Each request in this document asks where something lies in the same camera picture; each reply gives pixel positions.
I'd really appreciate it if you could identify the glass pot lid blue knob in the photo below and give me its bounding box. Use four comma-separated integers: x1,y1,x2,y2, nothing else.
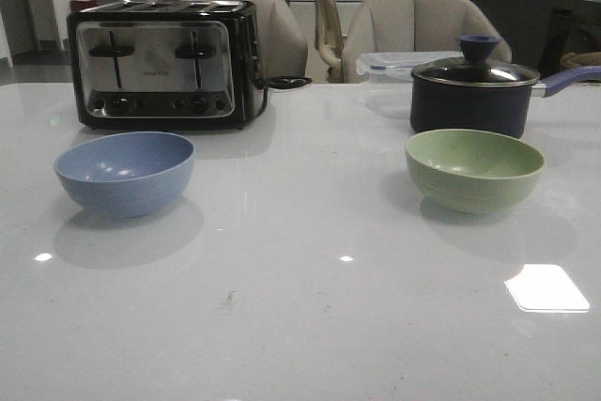
411,35,539,87

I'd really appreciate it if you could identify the red bin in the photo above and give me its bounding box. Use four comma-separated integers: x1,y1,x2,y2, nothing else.
69,0,97,12

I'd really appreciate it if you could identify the beige armchair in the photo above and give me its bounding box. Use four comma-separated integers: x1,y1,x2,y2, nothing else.
183,0,308,78
342,0,499,84

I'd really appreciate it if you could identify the cream plastic chair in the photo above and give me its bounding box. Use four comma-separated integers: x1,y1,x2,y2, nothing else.
314,0,345,84

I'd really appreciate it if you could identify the clear plastic food container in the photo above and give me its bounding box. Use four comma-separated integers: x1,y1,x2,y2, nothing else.
356,51,461,119

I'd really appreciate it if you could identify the black silver four-slot toaster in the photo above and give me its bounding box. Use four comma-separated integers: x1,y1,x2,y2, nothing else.
67,0,266,131

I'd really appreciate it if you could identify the black toaster power cord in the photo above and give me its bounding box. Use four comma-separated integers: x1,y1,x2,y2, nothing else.
254,75,314,92

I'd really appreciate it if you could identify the dark blue saucepan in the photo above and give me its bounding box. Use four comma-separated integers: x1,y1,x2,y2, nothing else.
409,66,600,138

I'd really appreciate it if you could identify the green bowl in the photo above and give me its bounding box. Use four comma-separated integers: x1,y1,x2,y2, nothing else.
405,129,546,214

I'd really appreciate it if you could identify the blue bowl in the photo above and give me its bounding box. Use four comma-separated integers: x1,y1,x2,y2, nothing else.
54,131,195,218

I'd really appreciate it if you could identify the beige armchair left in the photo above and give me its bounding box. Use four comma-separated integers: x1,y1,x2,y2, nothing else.
183,0,308,78

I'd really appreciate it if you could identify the beige armchair right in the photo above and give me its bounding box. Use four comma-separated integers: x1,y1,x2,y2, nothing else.
342,0,499,84

